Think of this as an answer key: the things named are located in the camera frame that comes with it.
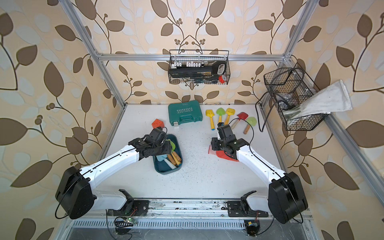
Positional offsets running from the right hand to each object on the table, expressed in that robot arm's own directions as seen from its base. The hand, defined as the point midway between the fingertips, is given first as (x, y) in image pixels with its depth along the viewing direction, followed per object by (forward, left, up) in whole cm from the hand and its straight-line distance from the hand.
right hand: (215, 142), depth 86 cm
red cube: (+19, +37, -5) cm, 42 cm away
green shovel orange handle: (+33, -9, -10) cm, 36 cm away
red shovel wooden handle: (+28, -25, -10) cm, 39 cm away
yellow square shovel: (-8, +22, -7) cm, 25 cm away
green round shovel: (+1, +25, -6) cm, 26 cm away
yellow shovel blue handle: (+30, 0, -9) cm, 32 cm away
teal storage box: (-10, +33, -10) cm, 36 cm away
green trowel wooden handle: (+16, -25, -11) cm, 31 cm away
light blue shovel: (-3, +32, -10) cm, 34 cm away
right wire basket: (+23, -45, +19) cm, 54 cm away
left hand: (-3, +26, +1) cm, 26 cm away
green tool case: (+30, +23, -6) cm, 38 cm away
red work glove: (-12, -1, +8) cm, 14 cm away
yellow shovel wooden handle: (+33, -16, -10) cm, 38 cm away
